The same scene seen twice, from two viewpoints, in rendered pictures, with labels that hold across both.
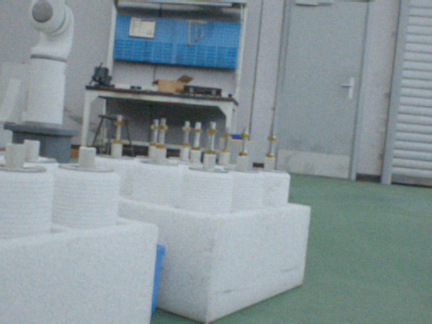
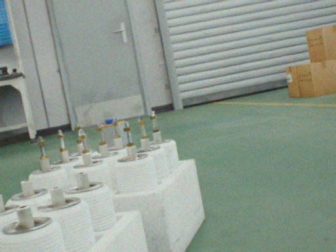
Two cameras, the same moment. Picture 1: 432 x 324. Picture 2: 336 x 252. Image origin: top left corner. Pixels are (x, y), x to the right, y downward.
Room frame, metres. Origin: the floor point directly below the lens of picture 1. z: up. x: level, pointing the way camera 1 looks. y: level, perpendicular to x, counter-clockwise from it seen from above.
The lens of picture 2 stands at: (-0.27, 0.32, 0.43)
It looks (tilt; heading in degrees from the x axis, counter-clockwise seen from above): 5 degrees down; 347
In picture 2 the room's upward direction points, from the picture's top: 11 degrees counter-clockwise
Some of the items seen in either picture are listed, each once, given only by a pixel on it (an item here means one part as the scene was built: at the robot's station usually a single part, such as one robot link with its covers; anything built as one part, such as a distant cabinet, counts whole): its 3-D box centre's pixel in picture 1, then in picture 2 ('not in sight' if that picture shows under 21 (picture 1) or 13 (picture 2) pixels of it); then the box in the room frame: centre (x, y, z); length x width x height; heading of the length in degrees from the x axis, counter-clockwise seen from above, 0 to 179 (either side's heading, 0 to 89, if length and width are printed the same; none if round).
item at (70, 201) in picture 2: (13, 168); (59, 205); (0.63, 0.24, 0.25); 0.08 x 0.08 x 0.01
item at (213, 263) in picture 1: (187, 239); (116, 214); (1.14, 0.05, 0.09); 0.39 x 0.39 x 0.18; 57
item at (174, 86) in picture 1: (172, 85); not in sight; (6.01, 0.57, 0.87); 0.40 x 0.30 x 0.23; 69
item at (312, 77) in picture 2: not in sight; (317, 78); (4.07, -2.62, 0.15); 0.30 x 0.24 x 0.30; 172
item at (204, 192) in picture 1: (203, 218); (140, 195); (0.97, 0.01, 0.16); 0.10 x 0.10 x 0.18
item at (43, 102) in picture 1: (45, 94); not in sight; (1.38, 0.46, 0.39); 0.09 x 0.09 x 0.17; 83
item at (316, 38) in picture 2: not in sight; (327, 42); (4.05, -2.77, 0.45); 0.30 x 0.24 x 0.30; 175
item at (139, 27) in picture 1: (142, 27); not in sight; (6.26, 1.01, 1.54); 0.32 x 0.02 x 0.25; 83
